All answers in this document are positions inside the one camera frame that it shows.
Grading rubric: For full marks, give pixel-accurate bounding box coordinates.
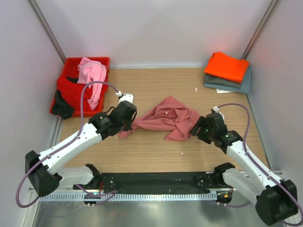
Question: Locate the dusty rose t-shirt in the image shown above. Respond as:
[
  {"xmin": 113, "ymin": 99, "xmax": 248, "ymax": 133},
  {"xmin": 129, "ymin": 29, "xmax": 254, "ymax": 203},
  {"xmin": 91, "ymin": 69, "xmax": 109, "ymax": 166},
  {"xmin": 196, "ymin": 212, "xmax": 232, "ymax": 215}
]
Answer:
[{"xmin": 118, "ymin": 96, "xmax": 200, "ymax": 141}]

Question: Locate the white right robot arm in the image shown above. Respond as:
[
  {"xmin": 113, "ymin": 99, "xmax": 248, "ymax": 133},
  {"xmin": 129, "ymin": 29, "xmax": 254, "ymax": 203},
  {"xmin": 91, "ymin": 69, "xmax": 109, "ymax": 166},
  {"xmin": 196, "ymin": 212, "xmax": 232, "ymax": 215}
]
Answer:
[{"xmin": 190, "ymin": 112, "xmax": 299, "ymax": 226}]

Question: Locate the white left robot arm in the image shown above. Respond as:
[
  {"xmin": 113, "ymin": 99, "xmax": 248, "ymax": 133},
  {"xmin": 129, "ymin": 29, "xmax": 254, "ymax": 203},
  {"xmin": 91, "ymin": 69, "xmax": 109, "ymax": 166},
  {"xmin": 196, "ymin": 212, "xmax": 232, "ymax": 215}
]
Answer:
[{"xmin": 25, "ymin": 95, "xmax": 137, "ymax": 197}]

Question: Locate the folded white t-shirt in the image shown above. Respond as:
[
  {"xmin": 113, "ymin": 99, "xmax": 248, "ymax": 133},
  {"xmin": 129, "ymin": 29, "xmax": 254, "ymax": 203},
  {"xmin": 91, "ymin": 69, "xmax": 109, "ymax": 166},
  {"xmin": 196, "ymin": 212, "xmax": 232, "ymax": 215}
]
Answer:
[{"xmin": 216, "ymin": 89, "xmax": 232, "ymax": 94}]

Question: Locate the folded grey t-shirt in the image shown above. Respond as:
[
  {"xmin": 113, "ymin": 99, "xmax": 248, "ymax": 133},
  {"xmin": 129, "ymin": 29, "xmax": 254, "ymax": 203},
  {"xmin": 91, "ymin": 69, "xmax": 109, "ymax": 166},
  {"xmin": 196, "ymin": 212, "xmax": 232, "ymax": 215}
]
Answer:
[{"xmin": 205, "ymin": 74, "xmax": 241, "ymax": 88}]

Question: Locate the red t-shirt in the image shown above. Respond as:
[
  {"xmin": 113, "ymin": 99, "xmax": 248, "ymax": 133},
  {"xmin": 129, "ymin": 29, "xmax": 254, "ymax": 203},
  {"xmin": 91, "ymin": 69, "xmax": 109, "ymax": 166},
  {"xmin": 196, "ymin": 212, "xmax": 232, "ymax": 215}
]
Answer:
[{"xmin": 57, "ymin": 77, "xmax": 108, "ymax": 112}]

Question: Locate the light pink t-shirt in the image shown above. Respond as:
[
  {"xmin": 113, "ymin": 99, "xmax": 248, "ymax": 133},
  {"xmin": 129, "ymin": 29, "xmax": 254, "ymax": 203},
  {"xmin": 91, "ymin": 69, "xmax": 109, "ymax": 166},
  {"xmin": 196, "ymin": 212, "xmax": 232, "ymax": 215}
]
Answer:
[{"xmin": 78, "ymin": 57, "xmax": 107, "ymax": 110}]

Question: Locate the folded blue-grey t-shirt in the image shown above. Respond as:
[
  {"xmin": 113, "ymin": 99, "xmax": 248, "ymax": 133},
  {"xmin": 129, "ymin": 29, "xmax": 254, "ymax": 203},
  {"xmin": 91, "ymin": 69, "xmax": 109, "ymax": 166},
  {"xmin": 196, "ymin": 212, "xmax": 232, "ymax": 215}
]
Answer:
[{"xmin": 204, "ymin": 66, "xmax": 251, "ymax": 94}]

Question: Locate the black t-shirt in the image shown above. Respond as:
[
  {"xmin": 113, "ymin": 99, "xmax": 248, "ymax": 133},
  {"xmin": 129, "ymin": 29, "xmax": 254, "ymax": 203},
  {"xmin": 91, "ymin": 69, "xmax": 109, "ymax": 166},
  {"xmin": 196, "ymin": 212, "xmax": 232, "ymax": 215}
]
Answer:
[{"xmin": 51, "ymin": 90, "xmax": 74, "ymax": 120}]

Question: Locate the folded orange t-shirt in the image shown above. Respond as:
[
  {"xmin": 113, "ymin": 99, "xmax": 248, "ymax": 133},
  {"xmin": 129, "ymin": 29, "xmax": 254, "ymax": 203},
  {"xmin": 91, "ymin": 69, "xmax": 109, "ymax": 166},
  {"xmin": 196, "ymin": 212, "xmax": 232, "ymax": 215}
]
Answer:
[{"xmin": 204, "ymin": 52, "xmax": 250, "ymax": 84}]

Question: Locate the red plastic bin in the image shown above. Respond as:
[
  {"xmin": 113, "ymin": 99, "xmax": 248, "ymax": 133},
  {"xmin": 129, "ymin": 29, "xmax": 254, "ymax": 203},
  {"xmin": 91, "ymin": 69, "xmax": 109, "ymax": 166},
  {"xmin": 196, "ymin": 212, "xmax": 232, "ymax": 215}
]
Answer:
[{"xmin": 50, "ymin": 57, "xmax": 110, "ymax": 117}]

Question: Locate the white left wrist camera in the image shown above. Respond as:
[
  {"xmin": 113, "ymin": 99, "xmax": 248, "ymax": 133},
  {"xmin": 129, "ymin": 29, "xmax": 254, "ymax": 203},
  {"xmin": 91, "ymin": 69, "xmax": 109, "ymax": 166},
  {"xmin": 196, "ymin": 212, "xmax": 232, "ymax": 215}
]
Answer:
[{"xmin": 116, "ymin": 91, "xmax": 134, "ymax": 104}]

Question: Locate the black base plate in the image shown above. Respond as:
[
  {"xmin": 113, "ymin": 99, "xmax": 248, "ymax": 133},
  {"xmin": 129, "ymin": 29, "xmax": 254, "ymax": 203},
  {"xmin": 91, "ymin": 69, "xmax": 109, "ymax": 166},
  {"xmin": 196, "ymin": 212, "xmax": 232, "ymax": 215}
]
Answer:
[{"xmin": 81, "ymin": 172, "xmax": 230, "ymax": 195}]

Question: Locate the slotted white cable duct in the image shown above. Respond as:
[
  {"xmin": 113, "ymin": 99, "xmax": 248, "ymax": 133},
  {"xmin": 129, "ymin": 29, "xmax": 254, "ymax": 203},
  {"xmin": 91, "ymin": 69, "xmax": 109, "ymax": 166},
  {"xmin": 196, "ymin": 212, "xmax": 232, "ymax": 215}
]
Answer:
[{"xmin": 40, "ymin": 191, "xmax": 217, "ymax": 202}]

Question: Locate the aluminium frame rail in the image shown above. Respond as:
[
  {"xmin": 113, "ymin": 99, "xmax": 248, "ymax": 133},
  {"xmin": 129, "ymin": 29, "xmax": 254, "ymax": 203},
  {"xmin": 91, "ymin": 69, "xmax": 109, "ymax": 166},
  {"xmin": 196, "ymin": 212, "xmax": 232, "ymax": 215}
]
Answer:
[{"xmin": 28, "ymin": 0, "xmax": 66, "ymax": 63}]

